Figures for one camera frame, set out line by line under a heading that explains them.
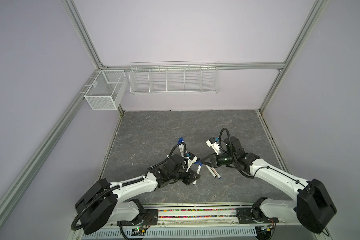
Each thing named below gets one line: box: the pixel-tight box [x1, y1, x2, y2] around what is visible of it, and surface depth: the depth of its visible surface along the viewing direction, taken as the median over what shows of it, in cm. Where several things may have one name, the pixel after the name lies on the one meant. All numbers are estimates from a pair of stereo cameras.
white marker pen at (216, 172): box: [209, 166, 222, 179], surface depth 89 cm
